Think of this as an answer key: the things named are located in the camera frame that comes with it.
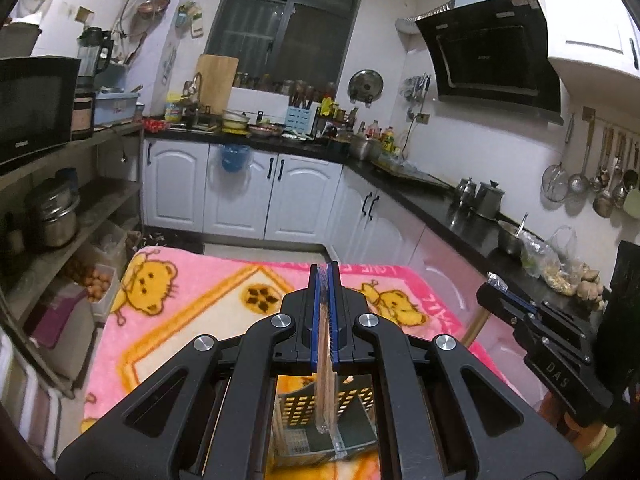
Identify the wall socket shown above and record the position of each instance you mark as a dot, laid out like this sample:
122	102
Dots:
422	118
84	14

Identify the chopstick pair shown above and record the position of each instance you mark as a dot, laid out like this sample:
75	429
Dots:
497	281
325	400

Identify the row of hanging kitchen utensils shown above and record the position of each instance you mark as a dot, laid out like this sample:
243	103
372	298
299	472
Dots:
555	185

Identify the blue hanging bin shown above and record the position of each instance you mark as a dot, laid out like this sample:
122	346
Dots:
233	157

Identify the hanging metal wok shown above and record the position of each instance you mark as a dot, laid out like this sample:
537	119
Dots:
152	7

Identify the black blender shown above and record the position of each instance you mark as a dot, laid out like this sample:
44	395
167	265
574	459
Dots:
92	60

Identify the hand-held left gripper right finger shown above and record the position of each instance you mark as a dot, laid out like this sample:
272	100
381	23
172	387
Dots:
335	320

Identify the small steel kettle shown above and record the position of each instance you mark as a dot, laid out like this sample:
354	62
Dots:
465	192

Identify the black kitchen countertop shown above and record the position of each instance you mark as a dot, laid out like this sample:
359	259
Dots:
430	200

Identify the light blue knife block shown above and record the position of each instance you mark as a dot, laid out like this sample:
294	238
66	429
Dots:
300	121

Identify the group of condiment bottles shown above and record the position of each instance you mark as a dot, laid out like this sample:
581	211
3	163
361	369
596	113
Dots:
380	137

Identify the dark framed window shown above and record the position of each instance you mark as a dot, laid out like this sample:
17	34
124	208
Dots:
250	25

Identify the large steel kettle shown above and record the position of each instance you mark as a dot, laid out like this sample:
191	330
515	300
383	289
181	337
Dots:
489	200

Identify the black range hood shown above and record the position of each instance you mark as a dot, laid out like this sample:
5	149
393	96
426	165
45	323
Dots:
490	55

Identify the white plastic drawer unit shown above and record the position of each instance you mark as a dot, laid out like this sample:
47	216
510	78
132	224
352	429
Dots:
25	400

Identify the pile of ginger roots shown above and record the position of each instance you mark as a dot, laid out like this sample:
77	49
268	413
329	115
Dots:
590	282

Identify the metal sink faucet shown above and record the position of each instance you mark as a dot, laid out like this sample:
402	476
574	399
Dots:
196	82

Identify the steel pot lid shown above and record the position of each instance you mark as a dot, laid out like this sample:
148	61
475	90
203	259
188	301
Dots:
366	85

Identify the black microwave oven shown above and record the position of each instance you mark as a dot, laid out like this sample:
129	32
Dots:
30	105

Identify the blue plastic box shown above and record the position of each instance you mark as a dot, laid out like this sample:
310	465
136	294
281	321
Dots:
115	109

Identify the steel stock pot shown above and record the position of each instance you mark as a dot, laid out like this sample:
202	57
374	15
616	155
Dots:
362	147

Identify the grey cooking pot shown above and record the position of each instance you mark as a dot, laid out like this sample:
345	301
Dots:
20	40

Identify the pink printed bear blanket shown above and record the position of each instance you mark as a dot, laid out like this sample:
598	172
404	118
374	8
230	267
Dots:
200	300

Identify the steel bowl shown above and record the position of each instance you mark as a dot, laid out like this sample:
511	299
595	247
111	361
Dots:
510	240

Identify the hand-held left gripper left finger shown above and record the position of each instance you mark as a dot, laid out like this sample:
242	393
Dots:
313	320

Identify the white kitchen base cabinets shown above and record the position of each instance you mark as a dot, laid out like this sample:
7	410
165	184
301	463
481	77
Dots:
175	185

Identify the hanging small kitchen tools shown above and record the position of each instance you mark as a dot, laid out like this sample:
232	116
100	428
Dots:
417	89

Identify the wooden cutting board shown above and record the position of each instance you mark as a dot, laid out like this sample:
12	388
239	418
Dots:
215	82

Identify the dark green plastic utensil holder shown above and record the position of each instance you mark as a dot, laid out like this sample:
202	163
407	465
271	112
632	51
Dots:
300	410

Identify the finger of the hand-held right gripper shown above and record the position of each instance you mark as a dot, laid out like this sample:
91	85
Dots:
505	310
550	312

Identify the stacked steel pots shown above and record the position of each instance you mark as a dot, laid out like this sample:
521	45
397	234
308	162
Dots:
52	215

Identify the yellow rimmed bowl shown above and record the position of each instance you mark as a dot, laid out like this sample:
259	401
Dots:
235	121

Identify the clear box of potatoes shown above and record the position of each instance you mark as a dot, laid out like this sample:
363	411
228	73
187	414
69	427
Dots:
95	282

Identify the hanging scrub brushes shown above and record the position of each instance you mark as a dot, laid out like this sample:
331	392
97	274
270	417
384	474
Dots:
190	17

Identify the metal shelf rack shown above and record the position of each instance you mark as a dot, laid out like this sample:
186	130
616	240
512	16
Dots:
105	200

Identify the row of windowsill jars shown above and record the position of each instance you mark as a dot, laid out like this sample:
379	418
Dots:
280	85

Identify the clear plastic bags of food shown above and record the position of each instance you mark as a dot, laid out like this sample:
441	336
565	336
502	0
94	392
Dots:
547	260

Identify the white wall cabinet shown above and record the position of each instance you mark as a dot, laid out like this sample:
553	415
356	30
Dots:
585	5

